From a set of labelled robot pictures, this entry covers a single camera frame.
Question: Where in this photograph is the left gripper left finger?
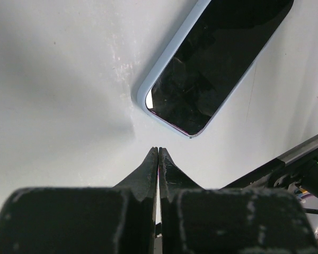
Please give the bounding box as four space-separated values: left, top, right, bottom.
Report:
0 148 158 253

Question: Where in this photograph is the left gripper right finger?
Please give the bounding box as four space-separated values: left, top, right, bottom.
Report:
158 148 318 253

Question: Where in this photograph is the aluminium frame rail front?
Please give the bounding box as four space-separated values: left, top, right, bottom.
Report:
277 134 318 165

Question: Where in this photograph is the clear blue phone case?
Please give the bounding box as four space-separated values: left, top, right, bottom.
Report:
136 0 295 139

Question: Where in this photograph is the black phone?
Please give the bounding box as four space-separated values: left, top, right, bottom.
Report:
145 0 295 136

